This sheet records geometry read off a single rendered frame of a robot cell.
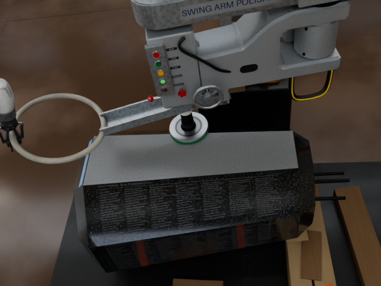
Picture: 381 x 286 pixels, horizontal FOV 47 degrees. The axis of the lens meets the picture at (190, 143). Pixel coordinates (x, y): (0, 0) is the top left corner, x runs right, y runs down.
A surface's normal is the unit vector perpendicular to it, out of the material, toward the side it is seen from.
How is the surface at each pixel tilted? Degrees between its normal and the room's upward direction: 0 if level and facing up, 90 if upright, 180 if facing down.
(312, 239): 0
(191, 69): 90
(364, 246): 0
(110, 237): 45
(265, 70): 90
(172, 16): 90
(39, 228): 0
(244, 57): 90
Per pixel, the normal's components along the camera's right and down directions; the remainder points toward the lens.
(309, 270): -0.13, -0.63
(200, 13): 0.12, 0.76
